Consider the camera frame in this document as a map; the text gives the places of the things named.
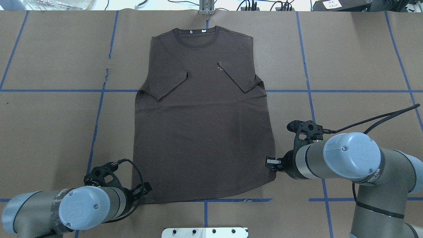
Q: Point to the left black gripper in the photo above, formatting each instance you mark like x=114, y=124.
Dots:
x=129, y=195

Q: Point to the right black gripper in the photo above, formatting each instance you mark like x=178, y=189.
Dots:
x=288, y=161

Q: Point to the brown t-shirt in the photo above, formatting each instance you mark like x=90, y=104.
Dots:
x=202, y=125

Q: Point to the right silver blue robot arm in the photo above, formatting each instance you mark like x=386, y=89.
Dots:
x=385, y=177

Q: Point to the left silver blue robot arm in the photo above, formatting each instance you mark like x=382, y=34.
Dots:
x=52, y=214

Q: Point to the black box with label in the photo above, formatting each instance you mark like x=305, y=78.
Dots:
x=341, y=5

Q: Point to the clear plastic bag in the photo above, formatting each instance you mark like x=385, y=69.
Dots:
x=58, y=5

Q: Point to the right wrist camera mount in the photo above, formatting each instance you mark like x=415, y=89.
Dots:
x=306, y=132

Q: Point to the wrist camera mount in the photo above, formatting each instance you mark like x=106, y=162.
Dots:
x=103, y=176
x=306, y=132

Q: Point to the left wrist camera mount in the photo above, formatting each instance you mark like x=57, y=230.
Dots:
x=103, y=176

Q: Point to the aluminium frame post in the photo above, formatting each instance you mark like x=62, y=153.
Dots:
x=206, y=7

